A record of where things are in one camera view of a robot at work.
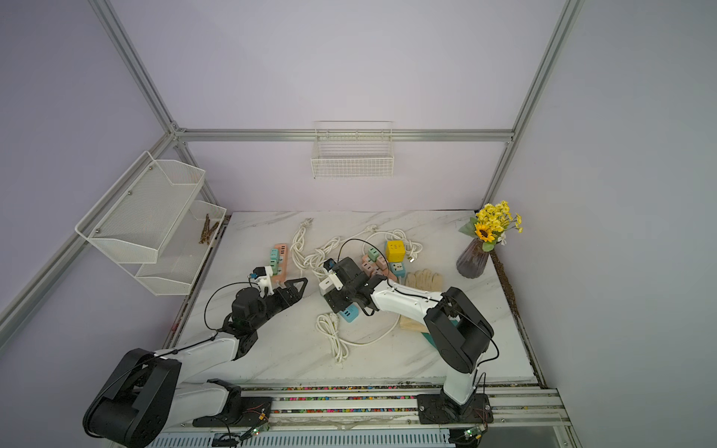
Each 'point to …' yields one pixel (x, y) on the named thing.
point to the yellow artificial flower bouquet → (491, 223)
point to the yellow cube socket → (395, 250)
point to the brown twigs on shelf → (207, 230)
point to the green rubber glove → (430, 339)
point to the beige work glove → (423, 279)
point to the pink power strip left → (282, 272)
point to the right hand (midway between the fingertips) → (340, 295)
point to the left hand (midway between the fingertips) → (301, 287)
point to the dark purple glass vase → (471, 259)
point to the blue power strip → (350, 313)
